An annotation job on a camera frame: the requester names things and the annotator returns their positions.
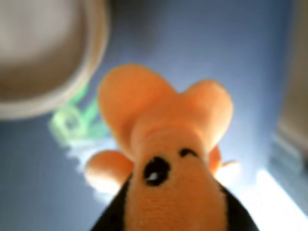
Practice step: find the dark blue mat with logo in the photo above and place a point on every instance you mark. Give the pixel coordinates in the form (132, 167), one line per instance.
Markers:
(36, 180)

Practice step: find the round wooden box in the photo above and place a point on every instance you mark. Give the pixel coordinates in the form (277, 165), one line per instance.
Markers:
(43, 53)

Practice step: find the orange octopus plush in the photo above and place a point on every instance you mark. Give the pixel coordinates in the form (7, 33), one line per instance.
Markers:
(168, 192)

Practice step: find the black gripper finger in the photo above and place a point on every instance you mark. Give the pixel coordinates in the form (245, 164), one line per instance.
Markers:
(237, 216)
(115, 214)

